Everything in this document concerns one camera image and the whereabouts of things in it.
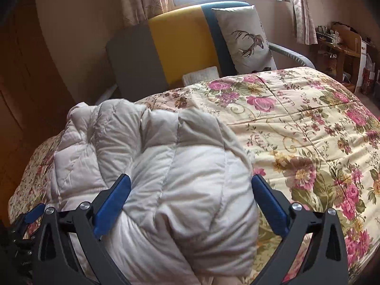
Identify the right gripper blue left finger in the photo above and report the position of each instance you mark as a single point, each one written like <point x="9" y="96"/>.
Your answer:
<point x="108" y="205"/>

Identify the grey curved bed rail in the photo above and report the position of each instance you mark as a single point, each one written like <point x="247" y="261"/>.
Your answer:
<point x="295" y="56"/>

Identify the white knitted cloth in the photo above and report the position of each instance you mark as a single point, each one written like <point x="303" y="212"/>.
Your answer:
<point x="206" y="74"/>

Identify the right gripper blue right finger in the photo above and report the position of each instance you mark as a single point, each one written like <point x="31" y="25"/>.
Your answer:
<point x="273" y="204"/>

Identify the orange wooden wardrobe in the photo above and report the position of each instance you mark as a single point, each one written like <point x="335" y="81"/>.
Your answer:
<point x="34" y="99"/>

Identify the floral quilted bedspread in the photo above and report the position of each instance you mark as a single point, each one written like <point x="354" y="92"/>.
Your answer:
<point x="308" y="136"/>

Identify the white deer print pillow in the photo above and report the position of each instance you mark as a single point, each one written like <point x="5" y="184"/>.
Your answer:
<point x="245" y="38"/>

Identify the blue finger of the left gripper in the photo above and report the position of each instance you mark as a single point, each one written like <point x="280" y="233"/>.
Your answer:
<point x="34" y="214"/>

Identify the pink patterned right curtain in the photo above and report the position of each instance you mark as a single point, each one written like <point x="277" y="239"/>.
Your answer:
<point x="304" y="28"/>

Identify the cluttered wooden side shelf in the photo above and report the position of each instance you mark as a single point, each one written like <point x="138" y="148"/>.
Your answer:
<point x="346" y="56"/>

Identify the beige quilted down coat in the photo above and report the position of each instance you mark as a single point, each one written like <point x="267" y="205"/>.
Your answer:
<point x="190" y="218"/>

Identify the grey yellow teal headboard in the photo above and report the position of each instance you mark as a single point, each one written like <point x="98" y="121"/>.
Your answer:
<point x="152" y="56"/>

